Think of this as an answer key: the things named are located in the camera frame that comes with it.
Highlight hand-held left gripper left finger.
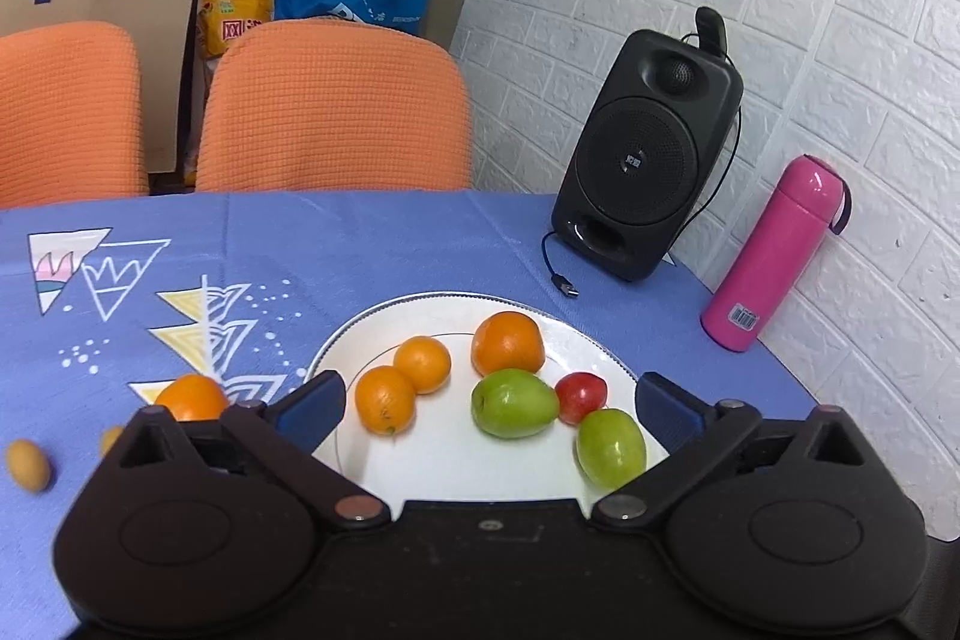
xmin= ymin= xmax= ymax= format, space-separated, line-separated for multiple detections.
xmin=97 ymin=370 xmax=391 ymax=531

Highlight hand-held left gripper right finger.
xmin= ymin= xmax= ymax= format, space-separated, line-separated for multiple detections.
xmin=592 ymin=372 xmax=875 ymax=528

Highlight green jujube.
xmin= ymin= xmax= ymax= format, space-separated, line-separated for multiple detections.
xmin=471 ymin=368 xmax=561 ymax=439
xmin=576 ymin=408 xmax=647 ymax=491

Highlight small tangerine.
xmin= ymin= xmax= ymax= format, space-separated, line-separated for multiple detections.
xmin=394 ymin=335 xmax=452 ymax=395
xmin=154 ymin=374 xmax=230 ymax=422
xmin=355 ymin=365 xmax=417 ymax=436

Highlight red plum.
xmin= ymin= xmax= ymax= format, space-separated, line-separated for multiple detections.
xmin=555 ymin=372 xmax=608 ymax=426

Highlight white plate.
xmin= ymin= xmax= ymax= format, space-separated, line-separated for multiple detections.
xmin=304 ymin=291 xmax=671 ymax=502

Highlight large orange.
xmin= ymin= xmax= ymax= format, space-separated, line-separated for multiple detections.
xmin=471 ymin=311 xmax=546 ymax=377

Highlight blue printed tablecloth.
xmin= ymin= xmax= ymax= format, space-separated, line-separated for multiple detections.
xmin=0 ymin=190 xmax=818 ymax=536

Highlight pink bottle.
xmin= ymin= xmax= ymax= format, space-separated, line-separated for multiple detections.
xmin=701 ymin=155 xmax=854 ymax=354

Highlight black speaker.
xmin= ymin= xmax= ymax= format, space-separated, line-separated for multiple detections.
xmin=551 ymin=29 xmax=745 ymax=283

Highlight orange chair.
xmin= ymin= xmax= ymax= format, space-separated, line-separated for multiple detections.
xmin=0 ymin=20 xmax=149 ymax=208
xmin=195 ymin=17 xmax=473 ymax=193

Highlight small black microphone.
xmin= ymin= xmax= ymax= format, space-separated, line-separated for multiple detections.
xmin=694 ymin=6 xmax=728 ymax=58

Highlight yellow bag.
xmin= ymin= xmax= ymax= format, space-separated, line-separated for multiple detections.
xmin=196 ymin=0 xmax=280 ymax=60

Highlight brown paper bag blue handles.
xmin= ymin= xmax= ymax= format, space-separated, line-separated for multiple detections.
xmin=0 ymin=0 xmax=202 ymax=172

